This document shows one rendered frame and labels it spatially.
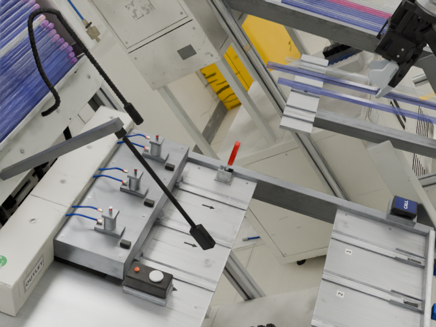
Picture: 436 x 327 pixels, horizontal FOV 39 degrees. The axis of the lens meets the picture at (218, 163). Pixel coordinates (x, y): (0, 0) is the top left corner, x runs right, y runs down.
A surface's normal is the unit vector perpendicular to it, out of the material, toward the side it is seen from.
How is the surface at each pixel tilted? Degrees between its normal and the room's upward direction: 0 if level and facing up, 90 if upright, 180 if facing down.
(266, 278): 0
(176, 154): 42
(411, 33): 89
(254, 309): 0
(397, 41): 89
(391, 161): 90
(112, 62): 91
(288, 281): 0
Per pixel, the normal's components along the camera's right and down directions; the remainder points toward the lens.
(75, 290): 0.14, -0.73
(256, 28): 0.79, -0.27
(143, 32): -0.30, 0.61
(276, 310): -0.54, -0.74
